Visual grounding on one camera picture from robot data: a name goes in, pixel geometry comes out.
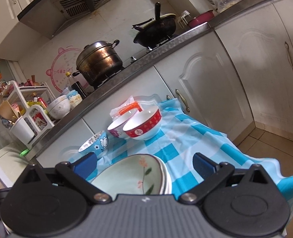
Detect metal utensil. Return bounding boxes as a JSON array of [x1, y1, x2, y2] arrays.
[[0, 114, 12, 129]]

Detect red and white bowl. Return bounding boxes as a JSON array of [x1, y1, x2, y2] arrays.
[[123, 106, 162, 141]]

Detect steel kitchen countertop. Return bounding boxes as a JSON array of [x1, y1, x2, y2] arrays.
[[29, 0, 293, 161]]

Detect wooden spoon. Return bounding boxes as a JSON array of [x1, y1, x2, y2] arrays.
[[0, 101, 16, 122]]

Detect green flower plate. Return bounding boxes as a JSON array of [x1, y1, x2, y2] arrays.
[[91, 154, 165, 195]]

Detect metal cabinet handle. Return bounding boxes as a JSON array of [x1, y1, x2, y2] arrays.
[[175, 89, 190, 113], [284, 42, 293, 75]]

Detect white upper cabinet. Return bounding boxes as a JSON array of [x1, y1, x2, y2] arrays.
[[0, 0, 41, 61]]

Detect white patterned bowl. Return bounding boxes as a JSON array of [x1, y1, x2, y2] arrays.
[[47, 95, 70, 109], [48, 102, 71, 120]]

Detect blue cartoon bowl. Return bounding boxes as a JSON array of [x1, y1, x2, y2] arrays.
[[78, 130, 109, 159]]

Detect white plastic holder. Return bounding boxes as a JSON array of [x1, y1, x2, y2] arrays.
[[177, 11, 190, 28]]

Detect red printed packet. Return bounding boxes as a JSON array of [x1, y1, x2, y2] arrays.
[[32, 113, 49, 131]]

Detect dark sauce bottle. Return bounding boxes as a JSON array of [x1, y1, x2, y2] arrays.
[[65, 72, 87, 98]]

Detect range hood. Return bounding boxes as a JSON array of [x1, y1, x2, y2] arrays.
[[17, 0, 143, 39]]

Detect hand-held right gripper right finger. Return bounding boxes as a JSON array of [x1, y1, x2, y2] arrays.
[[178, 152, 271, 204]]

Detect blue yellow printed cup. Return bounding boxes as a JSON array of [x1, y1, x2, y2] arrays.
[[67, 89, 83, 108]]

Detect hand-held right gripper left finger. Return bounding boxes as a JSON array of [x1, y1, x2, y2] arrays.
[[20, 152, 113, 204]]

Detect orange packet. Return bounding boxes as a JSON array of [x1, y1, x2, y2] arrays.
[[120, 102, 140, 114]]

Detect blue checked tablecloth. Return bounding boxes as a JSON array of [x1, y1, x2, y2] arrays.
[[69, 97, 293, 201]]

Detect steel steamer pot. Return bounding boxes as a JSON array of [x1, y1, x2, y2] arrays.
[[72, 40, 124, 87]]

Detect white bowl purple flower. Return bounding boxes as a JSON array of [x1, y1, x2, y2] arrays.
[[107, 108, 140, 139]]

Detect pink round wall sticker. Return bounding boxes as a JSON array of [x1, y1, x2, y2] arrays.
[[51, 47, 87, 92]]

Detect white dish rack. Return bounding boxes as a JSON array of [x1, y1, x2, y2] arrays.
[[1, 81, 56, 145]]

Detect red pan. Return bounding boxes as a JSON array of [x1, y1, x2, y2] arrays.
[[188, 10, 215, 29]]

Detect gas stove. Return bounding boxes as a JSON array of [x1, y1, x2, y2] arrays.
[[92, 33, 179, 90]]

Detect white utensil holder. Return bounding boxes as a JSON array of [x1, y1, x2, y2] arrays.
[[10, 116, 35, 144]]

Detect black wok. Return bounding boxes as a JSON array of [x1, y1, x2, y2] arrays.
[[132, 2, 177, 48]]

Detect white plastic bag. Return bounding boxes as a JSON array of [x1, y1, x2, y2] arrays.
[[109, 95, 144, 123]]

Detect white plate grey flower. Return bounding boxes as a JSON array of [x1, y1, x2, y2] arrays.
[[156, 157, 170, 194], [161, 162, 173, 194]]

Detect white cabinet door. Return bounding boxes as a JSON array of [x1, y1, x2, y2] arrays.
[[36, 118, 95, 165], [215, 0, 293, 144], [82, 64, 184, 134], [153, 45, 255, 142]]

